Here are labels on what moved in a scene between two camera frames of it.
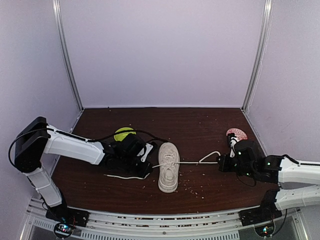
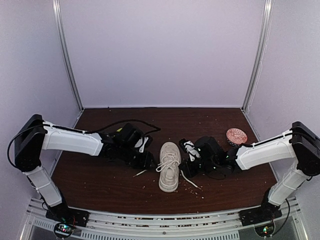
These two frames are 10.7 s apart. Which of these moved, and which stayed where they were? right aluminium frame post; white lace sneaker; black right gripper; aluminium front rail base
Moved: black right gripper
Stayed: right aluminium frame post; aluminium front rail base; white lace sneaker
